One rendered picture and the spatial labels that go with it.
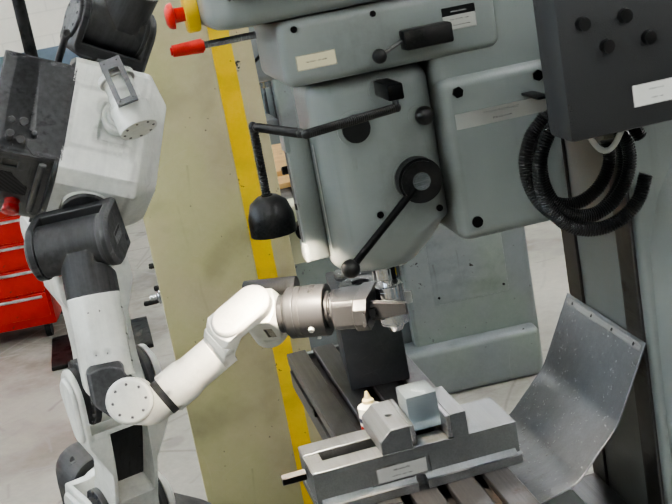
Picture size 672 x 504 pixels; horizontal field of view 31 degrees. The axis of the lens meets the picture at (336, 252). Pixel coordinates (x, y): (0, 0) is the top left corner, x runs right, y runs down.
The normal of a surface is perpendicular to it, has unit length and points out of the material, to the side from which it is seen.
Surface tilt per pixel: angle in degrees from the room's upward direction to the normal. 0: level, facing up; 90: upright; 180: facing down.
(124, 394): 70
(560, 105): 90
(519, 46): 90
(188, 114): 90
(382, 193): 90
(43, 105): 58
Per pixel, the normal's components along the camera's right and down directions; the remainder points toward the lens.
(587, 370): -0.94, -0.23
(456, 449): 0.22, 0.22
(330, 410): -0.18, -0.95
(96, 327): 0.10, -0.10
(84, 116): 0.34, -0.39
